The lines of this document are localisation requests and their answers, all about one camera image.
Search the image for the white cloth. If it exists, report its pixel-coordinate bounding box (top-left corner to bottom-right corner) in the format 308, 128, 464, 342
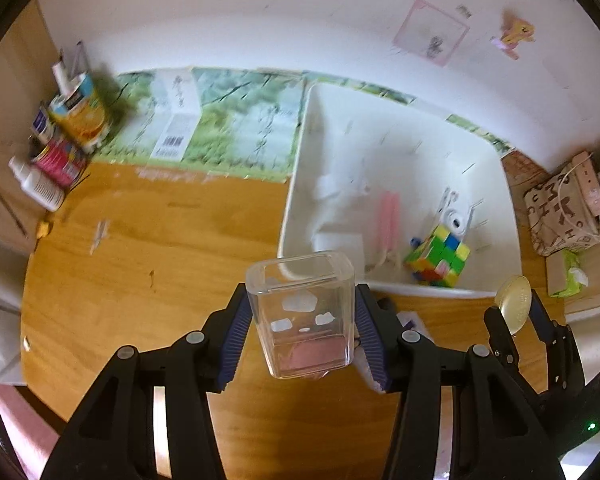
0, 232, 28, 386

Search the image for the cartoon wall sticker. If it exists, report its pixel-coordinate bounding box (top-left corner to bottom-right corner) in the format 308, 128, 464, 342
491, 8, 537, 61

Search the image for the brown drawn cardboard sheet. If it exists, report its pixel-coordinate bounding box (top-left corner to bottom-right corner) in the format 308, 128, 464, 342
500, 149, 537, 188

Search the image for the beige printed bag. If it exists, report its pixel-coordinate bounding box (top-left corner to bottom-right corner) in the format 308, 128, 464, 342
524, 162, 600, 258

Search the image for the pink plastic stick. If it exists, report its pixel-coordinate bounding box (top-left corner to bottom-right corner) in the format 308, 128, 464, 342
376, 191, 402, 268

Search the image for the white box with barcode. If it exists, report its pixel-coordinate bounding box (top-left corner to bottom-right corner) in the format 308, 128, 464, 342
150, 71, 202, 163

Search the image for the pink can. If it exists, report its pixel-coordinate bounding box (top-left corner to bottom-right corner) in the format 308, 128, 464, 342
32, 142, 88, 188

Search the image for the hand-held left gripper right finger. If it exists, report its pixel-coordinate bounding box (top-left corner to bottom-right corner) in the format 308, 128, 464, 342
352, 282, 566, 480

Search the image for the thin dark cable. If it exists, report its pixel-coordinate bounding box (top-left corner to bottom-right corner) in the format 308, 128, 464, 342
0, 170, 28, 237

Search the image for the blue and white small box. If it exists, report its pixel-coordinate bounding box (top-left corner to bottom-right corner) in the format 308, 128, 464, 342
30, 105, 56, 143

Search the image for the multicoloured puzzle cube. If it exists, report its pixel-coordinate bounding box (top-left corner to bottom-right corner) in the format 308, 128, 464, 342
403, 223, 472, 287

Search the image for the white plastic storage bin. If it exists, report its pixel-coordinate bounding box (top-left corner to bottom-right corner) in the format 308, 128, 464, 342
278, 82, 523, 302

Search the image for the small white camera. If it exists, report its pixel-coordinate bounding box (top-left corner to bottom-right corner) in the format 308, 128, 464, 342
437, 187, 476, 241

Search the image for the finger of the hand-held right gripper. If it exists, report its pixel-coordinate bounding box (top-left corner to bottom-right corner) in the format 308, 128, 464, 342
484, 304, 521, 377
530, 290, 587, 394

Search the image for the clear box with blue label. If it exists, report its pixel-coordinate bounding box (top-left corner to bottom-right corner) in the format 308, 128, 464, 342
356, 310, 426, 393

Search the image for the orange juice carton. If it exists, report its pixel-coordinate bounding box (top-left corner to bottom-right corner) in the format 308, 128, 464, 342
47, 72, 112, 151

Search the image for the pink paper wall note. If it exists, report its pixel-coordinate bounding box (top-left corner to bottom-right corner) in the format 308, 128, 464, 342
392, 0, 471, 67

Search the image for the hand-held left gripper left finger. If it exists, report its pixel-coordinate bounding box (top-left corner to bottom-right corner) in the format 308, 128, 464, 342
40, 282, 253, 480

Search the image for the round pink compact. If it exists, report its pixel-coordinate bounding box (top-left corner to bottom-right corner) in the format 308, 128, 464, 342
272, 339, 349, 380

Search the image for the clear plastic container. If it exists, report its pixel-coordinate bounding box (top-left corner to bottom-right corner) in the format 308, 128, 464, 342
245, 251, 357, 380

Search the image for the white tube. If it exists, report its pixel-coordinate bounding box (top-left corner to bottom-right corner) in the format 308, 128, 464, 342
52, 60, 74, 93

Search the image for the white plastic bottle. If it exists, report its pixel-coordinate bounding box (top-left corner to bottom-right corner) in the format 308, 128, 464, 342
8, 156, 66, 212

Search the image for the white square adapter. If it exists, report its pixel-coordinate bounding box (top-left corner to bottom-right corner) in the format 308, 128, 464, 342
312, 230, 366, 273

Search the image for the green landscape poster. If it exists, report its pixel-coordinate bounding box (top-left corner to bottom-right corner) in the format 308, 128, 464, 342
87, 66, 513, 183

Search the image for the green tissue pack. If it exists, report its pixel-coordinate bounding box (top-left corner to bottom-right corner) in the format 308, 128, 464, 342
547, 250, 591, 298

